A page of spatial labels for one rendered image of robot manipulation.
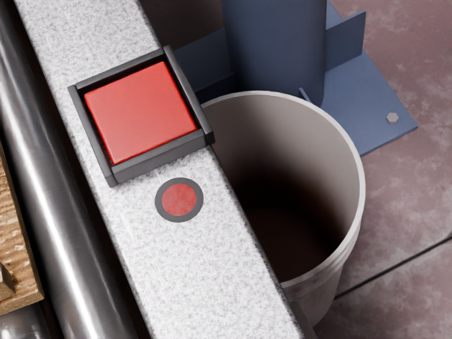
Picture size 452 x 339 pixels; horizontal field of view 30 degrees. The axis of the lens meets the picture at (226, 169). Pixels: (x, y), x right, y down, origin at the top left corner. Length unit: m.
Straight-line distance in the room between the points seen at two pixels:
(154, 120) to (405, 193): 1.03
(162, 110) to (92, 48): 0.08
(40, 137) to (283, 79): 0.88
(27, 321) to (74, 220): 0.07
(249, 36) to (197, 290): 0.85
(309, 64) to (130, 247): 0.93
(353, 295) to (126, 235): 0.97
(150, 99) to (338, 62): 1.11
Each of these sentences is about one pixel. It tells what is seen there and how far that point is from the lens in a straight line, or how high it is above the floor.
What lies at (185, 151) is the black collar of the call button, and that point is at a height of 0.92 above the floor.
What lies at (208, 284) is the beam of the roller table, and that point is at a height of 0.92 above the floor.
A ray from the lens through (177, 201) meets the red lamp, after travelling 0.54.
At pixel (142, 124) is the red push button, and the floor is 0.93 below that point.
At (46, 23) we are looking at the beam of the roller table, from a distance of 0.64.
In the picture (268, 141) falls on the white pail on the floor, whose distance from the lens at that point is 1.32.
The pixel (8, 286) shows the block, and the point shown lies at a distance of 0.51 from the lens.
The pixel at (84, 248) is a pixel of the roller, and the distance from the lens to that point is 0.54.
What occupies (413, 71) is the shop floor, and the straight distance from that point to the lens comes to 1.68.
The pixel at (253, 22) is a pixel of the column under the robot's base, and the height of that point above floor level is 0.35.
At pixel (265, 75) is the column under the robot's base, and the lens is 1.42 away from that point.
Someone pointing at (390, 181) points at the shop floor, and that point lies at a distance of 1.56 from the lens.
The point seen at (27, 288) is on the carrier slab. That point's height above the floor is 0.94.
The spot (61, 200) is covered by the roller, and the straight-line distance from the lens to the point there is 0.56.
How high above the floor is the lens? 1.41
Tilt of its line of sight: 64 degrees down
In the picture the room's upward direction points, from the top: 11 degrees counter-clockwise
